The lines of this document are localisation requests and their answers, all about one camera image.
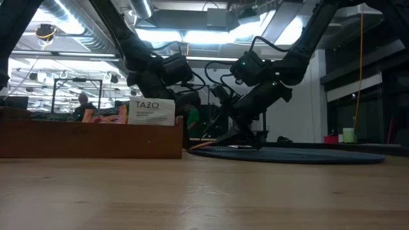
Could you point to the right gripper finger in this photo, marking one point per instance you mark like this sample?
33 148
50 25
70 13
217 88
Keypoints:
228 137
252 139

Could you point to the white orange Tazo tea packet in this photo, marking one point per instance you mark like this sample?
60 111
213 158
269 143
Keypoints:
151 111

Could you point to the plain orange tea packet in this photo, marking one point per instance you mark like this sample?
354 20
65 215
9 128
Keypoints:
201 145

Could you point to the wooden tea organiser box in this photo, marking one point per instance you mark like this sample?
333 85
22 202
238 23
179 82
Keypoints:
96 140

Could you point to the dark green tea packet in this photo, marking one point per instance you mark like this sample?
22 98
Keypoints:
52 117

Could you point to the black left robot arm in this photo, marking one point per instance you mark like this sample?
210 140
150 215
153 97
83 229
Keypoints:
128 41

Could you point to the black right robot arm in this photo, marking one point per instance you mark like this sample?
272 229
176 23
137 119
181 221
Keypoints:
306 38

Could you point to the wooden background table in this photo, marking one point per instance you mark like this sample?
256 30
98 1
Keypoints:
201 139

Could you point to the small black rounded object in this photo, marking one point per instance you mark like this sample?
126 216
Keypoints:
283 139

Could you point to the dark round woven mat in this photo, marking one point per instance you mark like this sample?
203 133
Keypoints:
287 155

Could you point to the person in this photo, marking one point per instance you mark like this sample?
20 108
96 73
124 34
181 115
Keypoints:
193 119
83 107

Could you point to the red container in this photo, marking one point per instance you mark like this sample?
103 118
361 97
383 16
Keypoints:
330 139

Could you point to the grey ceiling box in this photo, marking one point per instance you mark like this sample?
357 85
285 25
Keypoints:
217 17

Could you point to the long ceiling light bar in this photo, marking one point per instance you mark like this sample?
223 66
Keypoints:
64 54

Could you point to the pale green cup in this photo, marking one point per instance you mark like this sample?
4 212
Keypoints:
348 135

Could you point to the red stick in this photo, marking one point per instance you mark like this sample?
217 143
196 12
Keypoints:
390 129

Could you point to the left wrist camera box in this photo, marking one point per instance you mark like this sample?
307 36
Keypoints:
177 68

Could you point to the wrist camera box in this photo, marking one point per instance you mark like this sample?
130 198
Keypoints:
177 68
249 68

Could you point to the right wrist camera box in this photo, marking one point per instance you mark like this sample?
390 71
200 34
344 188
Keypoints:
249 68

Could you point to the black camera stand frame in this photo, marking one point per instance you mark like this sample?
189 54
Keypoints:
78 80

